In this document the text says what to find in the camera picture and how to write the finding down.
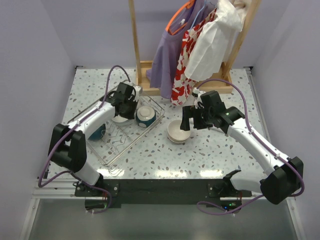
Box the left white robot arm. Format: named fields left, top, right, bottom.
left=48, top=82, right=143, bottom=196

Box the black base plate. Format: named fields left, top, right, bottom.
left=74, top=178, right=252, bottom=211

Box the folded white cloth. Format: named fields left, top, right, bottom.
left=193, top=94, right=236, bottom=114

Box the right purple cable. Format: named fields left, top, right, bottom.
left=196, top=78, right=306, bottom=215

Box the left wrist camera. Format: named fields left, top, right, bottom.
left=133, top=85, right=143, bottom=102

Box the blue hanger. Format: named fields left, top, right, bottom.
left=190, top=0, right=217, bottom=29

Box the purple shirt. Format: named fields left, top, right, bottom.
left=146, top=0, right=204, bottom=99

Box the red bowl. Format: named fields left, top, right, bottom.
left=169, top=138, right=187, bottom=144

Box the teal and white bowl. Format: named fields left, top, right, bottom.
left=135, top=106, right=156, bottom=128

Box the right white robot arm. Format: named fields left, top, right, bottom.
left=180, top=88, right=304, bottom=205

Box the blue floral bowl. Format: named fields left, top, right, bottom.
left=88, top=124, right=106, bottom=141

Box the white hanging garment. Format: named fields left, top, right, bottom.
left=184, top=0, right=252, bottom=82

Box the orange hanger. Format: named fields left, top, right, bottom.
left=165, top=0, right=197, bottom=36

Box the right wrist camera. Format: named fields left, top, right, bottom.
left=192, top=87, right=206, bottom=109

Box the white ribbed bowl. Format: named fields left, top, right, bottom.
left=111, top=115, right=128, bottom=124

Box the red white floral garment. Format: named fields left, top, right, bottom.
left=170, top=7, right=217, bottom=106

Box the beige bowl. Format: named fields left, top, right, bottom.
left=167, top=119, right=191, bottom=141

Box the wooden clothes rack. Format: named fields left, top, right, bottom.
left=128, top=0, right=263, bottom=97

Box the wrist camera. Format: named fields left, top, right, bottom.
left=133, top=85, right=143, bottom=102
left=192, top=87, right=206, bottom=109

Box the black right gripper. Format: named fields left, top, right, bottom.
left=180, top=105, right=213, bottom=131

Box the wire dish rack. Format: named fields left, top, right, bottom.
left=67, top=80, right=165, bottom=176

